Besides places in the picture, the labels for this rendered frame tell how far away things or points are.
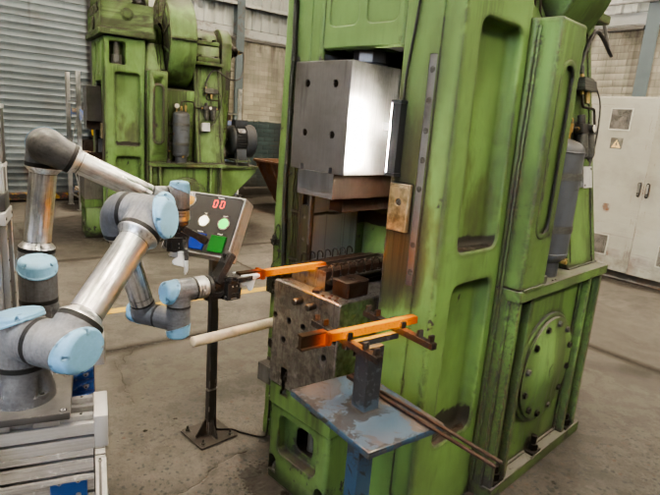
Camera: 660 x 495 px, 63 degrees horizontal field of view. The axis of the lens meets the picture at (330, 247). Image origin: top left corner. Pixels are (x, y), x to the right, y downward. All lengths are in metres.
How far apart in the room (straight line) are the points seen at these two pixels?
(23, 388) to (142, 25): 5.60
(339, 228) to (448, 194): 0.73
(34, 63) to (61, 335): 8.46
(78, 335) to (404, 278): 1.12
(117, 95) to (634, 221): 6.03
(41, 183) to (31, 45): 7.71
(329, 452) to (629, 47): 6.73
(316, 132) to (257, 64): 9.09
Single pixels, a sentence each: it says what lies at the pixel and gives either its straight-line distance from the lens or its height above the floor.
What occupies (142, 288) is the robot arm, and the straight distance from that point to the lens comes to 1.80.
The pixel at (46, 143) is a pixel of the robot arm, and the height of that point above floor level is 1.42.
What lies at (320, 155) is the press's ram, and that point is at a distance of 2.05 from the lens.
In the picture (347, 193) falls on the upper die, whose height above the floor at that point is 1.29.
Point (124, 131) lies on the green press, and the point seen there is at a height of 1.28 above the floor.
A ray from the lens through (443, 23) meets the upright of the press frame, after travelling 1.93.
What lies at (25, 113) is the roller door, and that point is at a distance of 9.65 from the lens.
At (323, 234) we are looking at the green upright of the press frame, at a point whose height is 1.07.
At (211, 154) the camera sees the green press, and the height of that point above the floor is 1.06.
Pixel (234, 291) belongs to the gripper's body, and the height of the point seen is 0.97.
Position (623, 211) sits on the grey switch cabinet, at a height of 0.81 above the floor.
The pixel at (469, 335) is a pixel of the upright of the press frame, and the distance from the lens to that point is 2.32.
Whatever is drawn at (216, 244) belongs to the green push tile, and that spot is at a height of 1.01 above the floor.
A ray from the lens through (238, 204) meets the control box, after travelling 2.39.
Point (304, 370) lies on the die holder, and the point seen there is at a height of 0.59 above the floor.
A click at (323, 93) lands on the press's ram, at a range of 2.05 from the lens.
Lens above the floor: 1.54
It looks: 13 degrees down
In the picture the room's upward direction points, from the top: 4 degrees clockwise
